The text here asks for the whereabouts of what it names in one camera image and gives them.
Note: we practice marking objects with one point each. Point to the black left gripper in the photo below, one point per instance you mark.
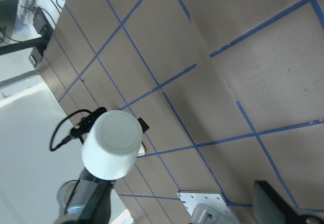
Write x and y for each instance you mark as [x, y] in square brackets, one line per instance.
[86, 123]

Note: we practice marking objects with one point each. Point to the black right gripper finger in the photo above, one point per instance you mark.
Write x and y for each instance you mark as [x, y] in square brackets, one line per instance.
[270, 207]

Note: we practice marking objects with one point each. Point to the pale green ikea cup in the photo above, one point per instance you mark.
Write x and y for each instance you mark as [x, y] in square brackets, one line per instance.
[112, 145]

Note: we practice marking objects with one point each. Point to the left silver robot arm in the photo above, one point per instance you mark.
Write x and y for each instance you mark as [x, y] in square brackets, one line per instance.
[86, 199]

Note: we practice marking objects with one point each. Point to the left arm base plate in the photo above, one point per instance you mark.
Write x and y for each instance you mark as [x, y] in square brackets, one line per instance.
[207, 207]

